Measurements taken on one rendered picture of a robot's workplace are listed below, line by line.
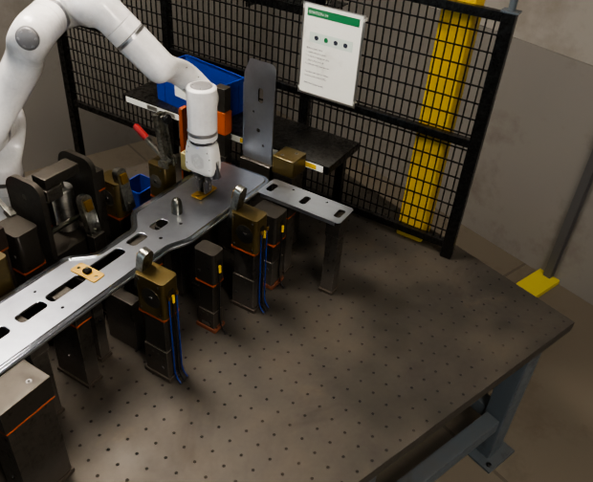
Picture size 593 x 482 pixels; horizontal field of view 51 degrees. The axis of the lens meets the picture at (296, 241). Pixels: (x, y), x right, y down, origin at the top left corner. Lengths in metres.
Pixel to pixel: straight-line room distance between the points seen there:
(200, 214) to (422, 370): 0.78
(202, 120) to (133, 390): 0.75
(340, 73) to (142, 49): 0.72
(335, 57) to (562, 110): 1.41
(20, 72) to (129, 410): 0.93
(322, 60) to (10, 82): 0.96
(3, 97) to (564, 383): 2.43
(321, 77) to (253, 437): 1.20
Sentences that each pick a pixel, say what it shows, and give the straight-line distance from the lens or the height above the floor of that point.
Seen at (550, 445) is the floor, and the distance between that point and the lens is 2.73.
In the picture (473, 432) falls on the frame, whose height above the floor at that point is 0.23.
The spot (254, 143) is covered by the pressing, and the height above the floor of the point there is 1.06.
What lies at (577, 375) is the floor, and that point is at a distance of 3.05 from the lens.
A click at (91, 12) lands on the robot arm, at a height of 1.53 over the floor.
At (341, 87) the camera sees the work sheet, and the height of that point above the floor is 1.21.
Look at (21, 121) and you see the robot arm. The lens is 2.04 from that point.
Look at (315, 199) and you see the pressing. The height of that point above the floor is 1.00.
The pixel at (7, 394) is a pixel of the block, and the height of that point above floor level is 1.03.
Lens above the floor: 2.02
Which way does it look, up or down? 37 degrees down
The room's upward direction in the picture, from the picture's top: 5 degrees clockwise
